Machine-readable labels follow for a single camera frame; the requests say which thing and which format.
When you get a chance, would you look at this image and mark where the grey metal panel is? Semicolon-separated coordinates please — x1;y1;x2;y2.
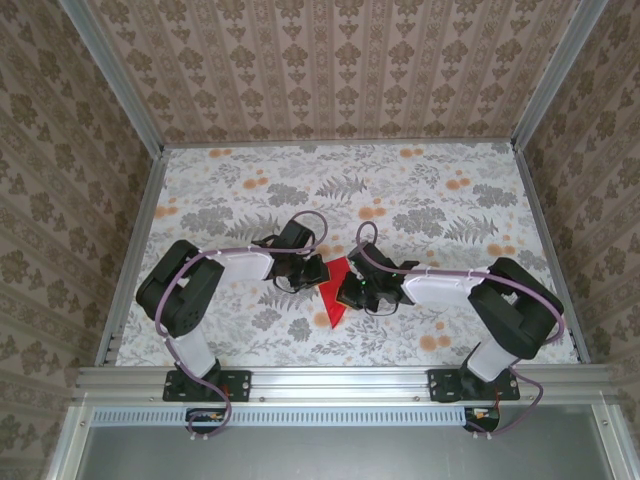
74;424;614;480

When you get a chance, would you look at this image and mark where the aluminium frame post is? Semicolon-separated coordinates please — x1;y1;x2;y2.
510;0;610;151
59;0;166;156

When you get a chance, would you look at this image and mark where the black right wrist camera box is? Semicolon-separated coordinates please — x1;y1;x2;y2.
347;243;397;277

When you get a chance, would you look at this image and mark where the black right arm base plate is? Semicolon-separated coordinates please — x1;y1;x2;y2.
428;368;521;403

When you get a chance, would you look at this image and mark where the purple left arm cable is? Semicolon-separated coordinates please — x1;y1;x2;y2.
154;209;331;444

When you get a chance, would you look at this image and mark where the aluminium side rail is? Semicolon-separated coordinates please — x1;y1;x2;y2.
513;144;591;365
94;147;169;367

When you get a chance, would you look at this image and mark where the aluminium back rail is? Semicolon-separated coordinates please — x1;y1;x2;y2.
162;141;516;150

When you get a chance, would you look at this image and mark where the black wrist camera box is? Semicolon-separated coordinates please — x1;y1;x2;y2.
347;243;397;277
276;219;317;251

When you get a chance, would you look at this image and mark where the floral tablecloth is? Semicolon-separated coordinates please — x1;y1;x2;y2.
113;144;581;367

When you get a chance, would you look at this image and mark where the aluminium front beam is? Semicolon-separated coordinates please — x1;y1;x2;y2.
72;363;619;404

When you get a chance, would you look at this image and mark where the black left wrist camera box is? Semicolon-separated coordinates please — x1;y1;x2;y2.
276;219;317;251

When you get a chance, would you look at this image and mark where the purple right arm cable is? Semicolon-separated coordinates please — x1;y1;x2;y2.
354;221;567;442

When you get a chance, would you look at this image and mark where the black controller board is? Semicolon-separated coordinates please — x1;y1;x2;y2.
185;407;232;434
463;407;502;432

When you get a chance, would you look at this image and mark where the red square paper sheet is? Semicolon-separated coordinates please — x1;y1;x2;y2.
319;257;351;330

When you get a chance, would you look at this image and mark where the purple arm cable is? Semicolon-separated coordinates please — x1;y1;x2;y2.
154;209;331;444
354;221;567;442

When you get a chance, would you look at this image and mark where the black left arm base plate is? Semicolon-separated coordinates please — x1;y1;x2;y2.
162;368;253;403

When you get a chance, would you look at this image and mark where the white slotted cable duct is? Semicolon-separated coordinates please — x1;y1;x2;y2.
92;405;469;426

